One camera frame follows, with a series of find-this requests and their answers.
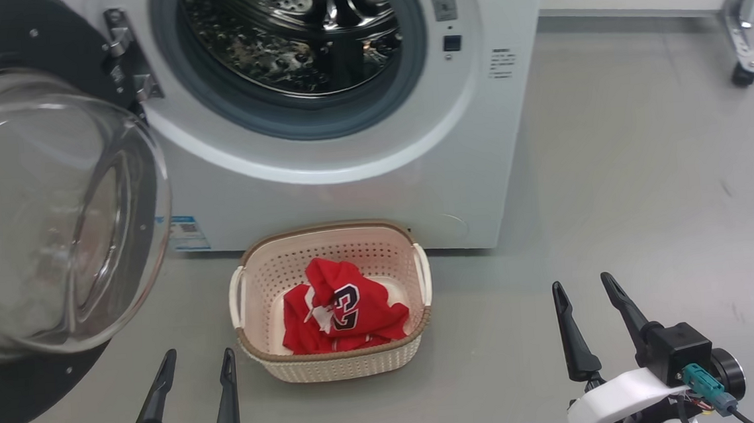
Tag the blue white energy label sticker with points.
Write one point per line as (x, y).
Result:
(183, 235)

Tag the cream perforated laundry basket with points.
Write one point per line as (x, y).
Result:
(353, 253)

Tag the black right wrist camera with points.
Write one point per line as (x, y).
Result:
(678, 346)

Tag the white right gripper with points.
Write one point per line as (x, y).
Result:
(615, 397)

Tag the black caster wheel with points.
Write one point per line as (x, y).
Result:
(744, 74)

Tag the red white-striped logo garment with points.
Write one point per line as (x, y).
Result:
(377, 314)

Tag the round glass washing machine door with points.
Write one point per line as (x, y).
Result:
(5, 397)

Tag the white front-load washing machine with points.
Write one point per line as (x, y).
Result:
(350, 200)

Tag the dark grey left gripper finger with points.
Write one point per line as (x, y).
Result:
(227, 421)
(157, 393)

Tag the teal right camera connector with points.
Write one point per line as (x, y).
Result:
(708, 387)

